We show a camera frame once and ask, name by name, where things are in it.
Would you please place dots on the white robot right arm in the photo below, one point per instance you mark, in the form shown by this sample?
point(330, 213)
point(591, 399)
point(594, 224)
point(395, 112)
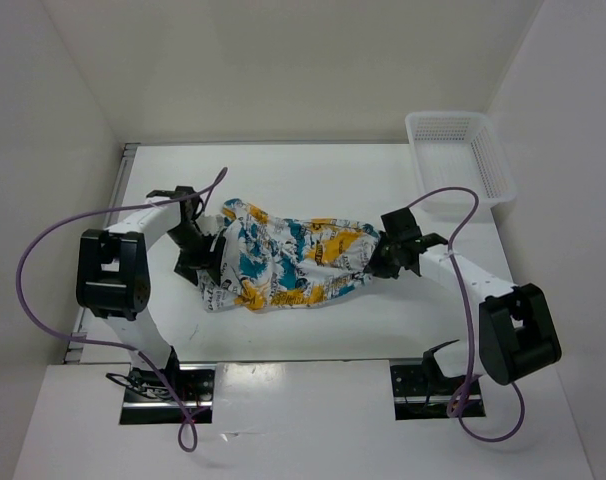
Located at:
point(513, 336)

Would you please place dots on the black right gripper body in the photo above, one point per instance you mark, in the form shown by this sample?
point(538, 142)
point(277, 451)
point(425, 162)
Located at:
point(384, 259)

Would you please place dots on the patterned white yellow teal shorts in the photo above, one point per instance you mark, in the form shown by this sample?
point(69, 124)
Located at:
point(271, 262)

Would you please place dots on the white plastic mesh basket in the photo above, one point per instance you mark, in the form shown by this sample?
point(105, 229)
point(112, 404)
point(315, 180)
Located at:
point(457, 149)

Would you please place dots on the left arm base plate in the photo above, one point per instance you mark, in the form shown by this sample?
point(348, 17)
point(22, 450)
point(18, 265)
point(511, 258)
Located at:
point(147, 401)

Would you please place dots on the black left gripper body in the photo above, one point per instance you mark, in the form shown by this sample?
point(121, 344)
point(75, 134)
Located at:
point(195, 248)

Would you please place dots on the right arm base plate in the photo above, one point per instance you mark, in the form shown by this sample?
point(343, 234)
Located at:
point(415, 397)

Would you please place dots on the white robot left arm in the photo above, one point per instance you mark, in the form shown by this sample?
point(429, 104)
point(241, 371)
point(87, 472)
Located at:
point(130, 318)

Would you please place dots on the aluminium table edge rail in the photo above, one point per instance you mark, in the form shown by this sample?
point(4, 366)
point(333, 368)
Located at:
point(97, 250)

